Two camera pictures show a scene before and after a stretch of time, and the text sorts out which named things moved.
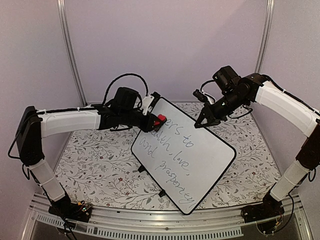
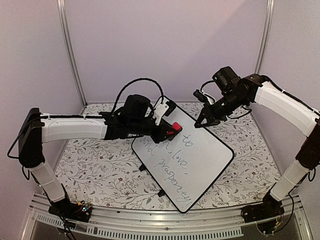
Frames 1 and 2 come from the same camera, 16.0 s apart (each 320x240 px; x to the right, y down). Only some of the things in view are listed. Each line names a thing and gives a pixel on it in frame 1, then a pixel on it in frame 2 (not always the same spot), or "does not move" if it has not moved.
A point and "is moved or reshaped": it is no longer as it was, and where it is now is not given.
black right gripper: [211, 118] does not move
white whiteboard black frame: [186, 161] does not move
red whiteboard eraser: [161, 117] is moved or reshaped
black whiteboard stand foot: [141, 169] does not move
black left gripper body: [144, 127] -> [157, 138]
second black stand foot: [162, 193] does not move
